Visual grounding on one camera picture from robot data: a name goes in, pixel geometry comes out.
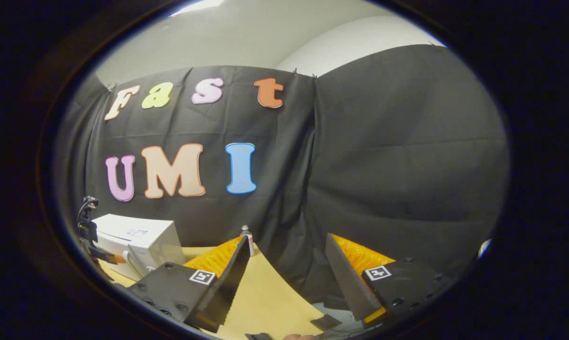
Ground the white microwave oven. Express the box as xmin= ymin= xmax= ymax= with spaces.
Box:
xmin=92 ymin=214 xmax=187 ymax=282

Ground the black backdrop cloth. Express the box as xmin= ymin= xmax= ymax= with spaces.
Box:
xmin=53 ymin=44 xmax=510 ymax=322

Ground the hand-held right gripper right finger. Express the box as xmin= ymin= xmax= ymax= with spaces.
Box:
xmin=324 ymin=233 xmax=456 ymax=326

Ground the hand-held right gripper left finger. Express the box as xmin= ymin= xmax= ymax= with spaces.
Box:
xmin=126 ymin=235 xmax=252 ymax=333

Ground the small clear pink-label bottle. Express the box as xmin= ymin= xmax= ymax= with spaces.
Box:
xmin=240 ymin=225 xmax=255 ymax=257

